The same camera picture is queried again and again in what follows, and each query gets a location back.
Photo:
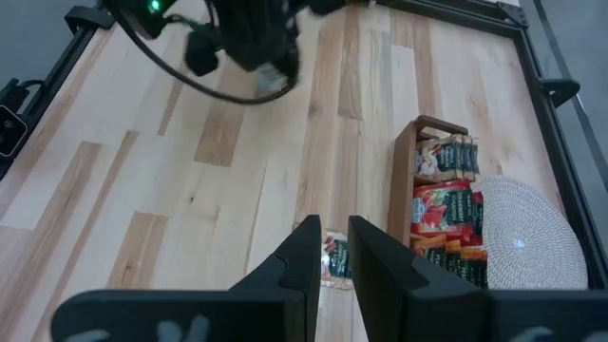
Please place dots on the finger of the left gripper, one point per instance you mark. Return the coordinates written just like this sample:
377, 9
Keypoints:
290, 62

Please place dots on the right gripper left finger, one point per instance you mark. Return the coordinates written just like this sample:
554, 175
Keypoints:
237, 313

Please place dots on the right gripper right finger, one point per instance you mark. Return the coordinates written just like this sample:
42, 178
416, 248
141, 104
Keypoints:
427, 309

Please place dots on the red strawberry tea packet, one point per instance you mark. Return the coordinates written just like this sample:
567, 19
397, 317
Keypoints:
479, 214
442, 209

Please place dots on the silver packet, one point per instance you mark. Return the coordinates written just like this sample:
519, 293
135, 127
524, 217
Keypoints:
475, 159

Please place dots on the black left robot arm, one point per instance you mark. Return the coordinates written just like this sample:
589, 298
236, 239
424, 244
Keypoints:
138, 14

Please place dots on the wooden tea box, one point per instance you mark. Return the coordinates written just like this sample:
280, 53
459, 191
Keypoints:
401, 190

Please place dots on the white woven round placemat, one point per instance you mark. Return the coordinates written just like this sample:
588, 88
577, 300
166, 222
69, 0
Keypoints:
527, 237

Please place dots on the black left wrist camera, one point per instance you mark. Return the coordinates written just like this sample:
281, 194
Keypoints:
202, 52

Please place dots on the black frame hook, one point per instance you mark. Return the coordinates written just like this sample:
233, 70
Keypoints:
560, 88
88, 16

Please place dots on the black table-level camera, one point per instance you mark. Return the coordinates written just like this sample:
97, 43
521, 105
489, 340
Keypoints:
12, 128

